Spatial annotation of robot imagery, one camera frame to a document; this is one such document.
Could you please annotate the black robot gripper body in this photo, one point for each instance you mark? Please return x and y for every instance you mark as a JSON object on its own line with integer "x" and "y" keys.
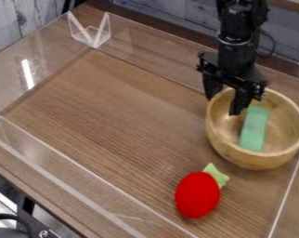
{"x": 248, "y": 78}

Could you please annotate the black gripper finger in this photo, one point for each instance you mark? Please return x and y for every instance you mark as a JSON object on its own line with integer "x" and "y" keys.
{"x": 212, "y": 85}
{"x": 240, "y": 102}

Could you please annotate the green rectangular block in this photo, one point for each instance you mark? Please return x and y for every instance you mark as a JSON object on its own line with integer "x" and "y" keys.
{"x": 252, "y": 133}

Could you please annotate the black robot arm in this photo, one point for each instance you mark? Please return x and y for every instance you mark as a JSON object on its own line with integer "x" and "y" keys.
{"x": 231, "y": 66}

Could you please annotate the brown wooden bowl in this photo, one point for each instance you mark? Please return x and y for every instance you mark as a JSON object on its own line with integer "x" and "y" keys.
{"x": 282, "y": 136}

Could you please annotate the red plush strawberry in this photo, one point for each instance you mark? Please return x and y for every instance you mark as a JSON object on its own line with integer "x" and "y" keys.
{"x": 198, "y": 192}

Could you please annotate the black metal table clamp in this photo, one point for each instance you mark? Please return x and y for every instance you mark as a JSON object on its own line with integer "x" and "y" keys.
{"x": 36, "y": 229}

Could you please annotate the clear acrylic corner bracket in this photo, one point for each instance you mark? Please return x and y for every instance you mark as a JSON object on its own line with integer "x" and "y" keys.
{"x": 92, "y": 36}

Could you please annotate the clear acrylic tray wall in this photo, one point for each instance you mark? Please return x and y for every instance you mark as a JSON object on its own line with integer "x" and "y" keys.
{"x": 96, "y": 208}

